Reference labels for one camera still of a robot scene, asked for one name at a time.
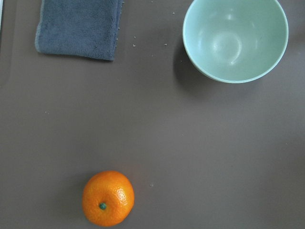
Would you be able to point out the orange mandarin fruit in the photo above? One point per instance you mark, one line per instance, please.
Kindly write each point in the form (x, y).
(107, 199)

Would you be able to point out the mint green bowl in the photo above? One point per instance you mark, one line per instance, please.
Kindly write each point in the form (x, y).
(235, 41)

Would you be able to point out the grey folded cloth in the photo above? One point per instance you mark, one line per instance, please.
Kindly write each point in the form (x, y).
(85, 28)

